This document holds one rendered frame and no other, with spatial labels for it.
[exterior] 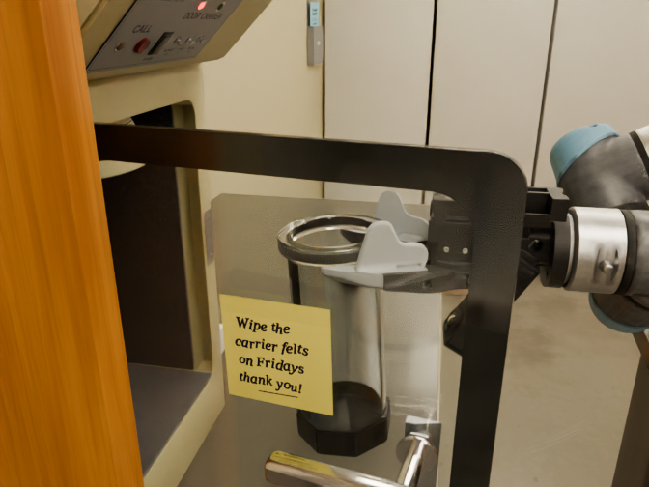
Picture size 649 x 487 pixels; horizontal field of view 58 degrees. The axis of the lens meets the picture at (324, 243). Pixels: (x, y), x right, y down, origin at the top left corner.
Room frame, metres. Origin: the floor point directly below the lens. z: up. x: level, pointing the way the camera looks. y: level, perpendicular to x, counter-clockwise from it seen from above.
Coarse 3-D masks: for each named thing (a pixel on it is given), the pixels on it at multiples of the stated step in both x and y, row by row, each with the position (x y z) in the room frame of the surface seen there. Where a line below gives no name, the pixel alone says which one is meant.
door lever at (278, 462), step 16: (400, 448) 0.29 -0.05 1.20; (416, 448) 0.29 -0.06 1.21; (432, 448) 0.28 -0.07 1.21; (272, 464) 0.27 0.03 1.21; (288, 464) 0.27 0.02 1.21; (304, 464) 0.27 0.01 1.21; (320, 464) 0.27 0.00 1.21; (416, 464) 0.27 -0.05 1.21; (432, 464) 0.28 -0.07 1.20; (272, 480) 0.27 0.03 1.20; (288, 480) 0.27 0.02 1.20; (304, 480) 0.26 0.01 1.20; (320, 480) 0.26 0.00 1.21; (336, 480) 0.26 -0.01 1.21; (352, 480) 0.26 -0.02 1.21; (368, 480) 0.26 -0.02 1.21; (384, 480) 0.26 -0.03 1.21; (400, 480) 0.26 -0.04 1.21; (416, 480) 0.26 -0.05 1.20
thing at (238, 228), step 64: (128, 128) 0.36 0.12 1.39; (128, 192) 0.36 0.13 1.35; (192, 192) 0.34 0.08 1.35; (256, 192) 0.33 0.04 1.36; (320, 192) 0.31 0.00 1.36; (384, 192) 0.30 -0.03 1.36; (448, 192) 0.29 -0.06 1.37; (512, 192) 0.28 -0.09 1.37; (128, 256) 0.36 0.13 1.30; (192, 256) 0.34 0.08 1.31; (256, 256) 0.33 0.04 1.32; (320, 256) 0.31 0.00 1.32; (384, 256) 0.30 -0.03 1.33; (448, 256) 0.29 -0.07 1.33; (512, 256) 0.28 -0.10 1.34; (128, 320) 0.36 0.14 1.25; (192, 320) 0.35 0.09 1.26; (384, 320) 0.30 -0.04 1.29; (448, 320) 0.29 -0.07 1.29; (192, 384) 0.35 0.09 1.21; (384, 384) 0.30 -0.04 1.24; (448, 384) 0.28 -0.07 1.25; (192, 448) 0.35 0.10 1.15; (256, 448) 0.33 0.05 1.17; (320, 448) 0.31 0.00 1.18; (384, 448) 0.30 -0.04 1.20; (448, 448) 0.28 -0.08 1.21
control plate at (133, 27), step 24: (144, 0) 0.41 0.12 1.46; (168, 0) 0.44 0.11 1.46; (192, 0) 0.48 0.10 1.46; (216, 0) 0.52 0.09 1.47; (240, 0) 0.58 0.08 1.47; (120, 24) 0.40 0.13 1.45; (144, 24) 0.43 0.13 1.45; (168, 24) 0.47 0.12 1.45; (192, 24) 0.52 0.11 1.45; (216, 24) 0.57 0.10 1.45; (168, 48) 0.51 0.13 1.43; (192, 48) 0.57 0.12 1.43
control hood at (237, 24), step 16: (80, 0) 0.37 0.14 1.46; (96, 0) 0.37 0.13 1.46; (112, 0) 0.37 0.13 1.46; (128, 0) 0.39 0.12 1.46; (256, 0) 0.63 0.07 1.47; (80, 16) 0.37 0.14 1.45; (96, 16) 0.37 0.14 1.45; (112, 16) 0.39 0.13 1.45; (240, 16) 0.62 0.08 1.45; (256, 16) 0.67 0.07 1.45; (80, 32) 0.37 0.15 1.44; (96, 32) 0.38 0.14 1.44; (224, 32) 0.62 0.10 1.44; (240, 32) 0.67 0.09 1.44; (96, 48) 0.40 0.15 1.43; (208, 48) 0.61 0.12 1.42; (224, 48) 0.66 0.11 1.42; (160, 64) 0.53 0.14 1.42; (176, 64) 0.56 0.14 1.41
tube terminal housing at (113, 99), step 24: (144, 72) 0.56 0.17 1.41; (168, 72) 0.61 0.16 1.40; (192, 72) 0.67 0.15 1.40; (96, 96) 0.48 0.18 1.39; (120, 96) 0.51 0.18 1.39; (144, 96) 0.55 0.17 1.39; (168, 96) 0.60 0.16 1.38; (192, 96) 0.66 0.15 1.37; (96, 120) 0.47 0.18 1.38; (192, 120) 0.70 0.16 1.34
